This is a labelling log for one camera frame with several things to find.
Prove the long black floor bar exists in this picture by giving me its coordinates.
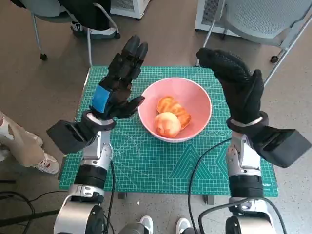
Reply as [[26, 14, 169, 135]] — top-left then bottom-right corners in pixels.
[[0, 209, 59, 226]]

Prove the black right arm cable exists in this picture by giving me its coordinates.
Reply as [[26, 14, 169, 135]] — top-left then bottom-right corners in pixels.
[[189, 137, 290, 234]]

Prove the white left shoe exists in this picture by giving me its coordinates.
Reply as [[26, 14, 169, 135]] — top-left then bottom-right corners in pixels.
[[139, 215, 154, 234]]

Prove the long braided toy bread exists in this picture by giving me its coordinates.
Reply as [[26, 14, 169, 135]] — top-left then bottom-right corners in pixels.
[[156, 96, 192, 129]]

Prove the pink bowl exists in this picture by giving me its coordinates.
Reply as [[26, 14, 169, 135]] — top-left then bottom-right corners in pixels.
[[137, 77, 212, 143]]

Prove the person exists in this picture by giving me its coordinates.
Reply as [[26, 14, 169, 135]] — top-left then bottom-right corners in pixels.
[[55, 0, 121, 39], [0, 111, 61, 176]]

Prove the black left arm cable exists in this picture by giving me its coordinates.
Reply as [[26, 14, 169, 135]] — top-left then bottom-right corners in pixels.
[[106, 160, 117, 234]]

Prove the green cutting mat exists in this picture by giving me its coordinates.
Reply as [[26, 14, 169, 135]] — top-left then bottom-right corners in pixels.
[[59, 65, 280, 197]]

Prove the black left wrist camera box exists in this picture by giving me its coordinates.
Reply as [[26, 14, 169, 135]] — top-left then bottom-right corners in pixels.
[[46, 119, 97, 154]]

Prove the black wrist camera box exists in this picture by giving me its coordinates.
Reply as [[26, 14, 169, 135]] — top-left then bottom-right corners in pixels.
[[252, 126, 312, 168], [46, 119, 97, 154]]

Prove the black floor cable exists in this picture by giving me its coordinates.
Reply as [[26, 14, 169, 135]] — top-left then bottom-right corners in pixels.
[[0, 190, 74, 234]]

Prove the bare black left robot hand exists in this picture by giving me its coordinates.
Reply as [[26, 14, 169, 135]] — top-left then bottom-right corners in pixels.
[[89, 35, 149, 120]]

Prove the white shoe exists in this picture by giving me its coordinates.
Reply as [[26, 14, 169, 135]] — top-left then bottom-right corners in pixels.
[[175, 217, 191, 234], [139, 215, 154, 234]]

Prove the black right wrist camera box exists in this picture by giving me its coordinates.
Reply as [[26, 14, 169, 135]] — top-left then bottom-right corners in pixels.
[[252, 126, 312, 168]]

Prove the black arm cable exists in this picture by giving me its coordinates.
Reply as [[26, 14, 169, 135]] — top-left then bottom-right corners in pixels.
[[106, 160, 117, 234], [189, 137, 290, 234]]

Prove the grey mesh office chair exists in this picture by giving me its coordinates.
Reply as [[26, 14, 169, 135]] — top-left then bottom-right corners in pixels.
[[196, 0, 312, 86]]

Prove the white right shoe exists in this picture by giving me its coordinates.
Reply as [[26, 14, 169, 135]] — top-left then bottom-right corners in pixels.
[[175, 217, 191, 234]]

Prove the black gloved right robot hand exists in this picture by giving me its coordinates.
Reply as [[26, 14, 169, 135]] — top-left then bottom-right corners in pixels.
[[196, 47, 265, 126]]

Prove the round toy bread bun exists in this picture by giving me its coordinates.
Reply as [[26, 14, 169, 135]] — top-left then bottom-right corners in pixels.
[[155, 112, 183, 138]]

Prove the white cabinet with vent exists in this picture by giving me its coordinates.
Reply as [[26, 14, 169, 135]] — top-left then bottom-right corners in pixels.
[[195, 0, 242, 37]]

